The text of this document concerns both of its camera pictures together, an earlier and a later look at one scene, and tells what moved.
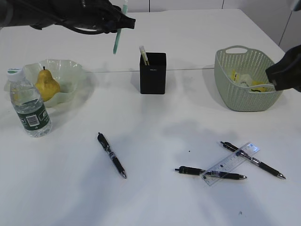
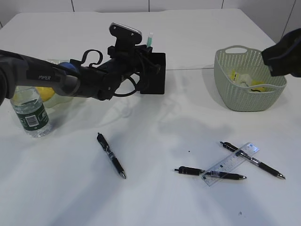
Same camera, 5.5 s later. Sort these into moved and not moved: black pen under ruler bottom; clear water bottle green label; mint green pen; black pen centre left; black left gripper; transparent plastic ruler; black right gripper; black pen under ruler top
Moved: black right gripper; mint green pen; black left gripper
Not moved: black pen centre left; black pen under ruler top; transparent plastic ruler; black pen under ruler bottom; clear water bottle green label
